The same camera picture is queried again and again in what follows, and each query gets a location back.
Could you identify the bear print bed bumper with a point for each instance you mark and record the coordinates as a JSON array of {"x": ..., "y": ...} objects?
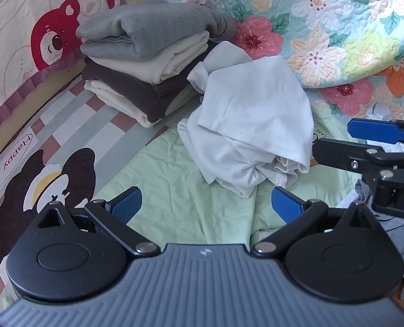
[{"x": 34, "y": 24}]

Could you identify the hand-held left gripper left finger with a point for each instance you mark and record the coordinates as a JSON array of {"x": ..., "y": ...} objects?
[{"x": 128, "y": 204}]

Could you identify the blue-grey cloth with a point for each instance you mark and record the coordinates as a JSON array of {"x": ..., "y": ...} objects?
[{"x": 403, "y": 245}]

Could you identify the tan padded bed rail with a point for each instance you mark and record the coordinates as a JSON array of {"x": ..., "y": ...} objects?
[{"x": 17, "y": 115}]

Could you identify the folded dark brown garment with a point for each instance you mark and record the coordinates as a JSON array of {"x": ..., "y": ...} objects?
[{"x": 137, "y": 92}]

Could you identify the light green blanket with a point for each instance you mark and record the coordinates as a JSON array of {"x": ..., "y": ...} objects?
[{"x": 174, "y": 190}]

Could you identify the striped dog print bed sheet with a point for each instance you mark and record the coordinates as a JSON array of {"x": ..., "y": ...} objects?
[{"x": 51, "y": 163}]

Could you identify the floral quilt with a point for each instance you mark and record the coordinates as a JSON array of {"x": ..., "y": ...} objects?
[{"x": 324, "y": 24}]

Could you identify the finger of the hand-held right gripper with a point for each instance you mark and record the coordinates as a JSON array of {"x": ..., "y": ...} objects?
[
  {"x": 335, "y": 153},
  {"x": 372, "y": 131}
]

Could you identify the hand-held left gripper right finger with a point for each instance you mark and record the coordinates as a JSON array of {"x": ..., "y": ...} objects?
[{"x": 285, "y": 204}]

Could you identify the white garment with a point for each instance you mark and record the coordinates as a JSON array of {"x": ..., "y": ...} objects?
[{"x": 256, "y": 109}]

